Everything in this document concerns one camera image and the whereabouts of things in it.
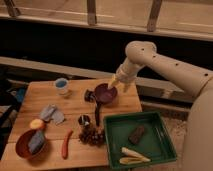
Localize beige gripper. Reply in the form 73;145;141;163
108;61;137;92

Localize grey blue towel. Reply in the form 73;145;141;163
39;104;65;125

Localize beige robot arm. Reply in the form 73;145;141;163
108;41;213;171

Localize purple bowl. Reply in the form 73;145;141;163
94;83;117;104

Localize grey cloth in bowl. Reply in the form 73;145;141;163
28;130;45;154

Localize red bowl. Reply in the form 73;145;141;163
15;130;47;159

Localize black spatula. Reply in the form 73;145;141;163
95;102;102;127

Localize dark small block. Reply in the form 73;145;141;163
84;90;95;102

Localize small metal can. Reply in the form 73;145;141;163
78;115;90;127

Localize brown chocolate bar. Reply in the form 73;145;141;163
128;125;145;145

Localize dark grape bunch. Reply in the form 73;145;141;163
79;126;105;147

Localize blue cup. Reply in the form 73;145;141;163
54;78;69;95

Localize pale corn cob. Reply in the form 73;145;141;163
121;147;150;162

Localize green tray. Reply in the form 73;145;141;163
104;111;177;170

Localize wooden cutting board table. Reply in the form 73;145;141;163
0;78;144;171

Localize red sausage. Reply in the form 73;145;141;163
61;130;73;159

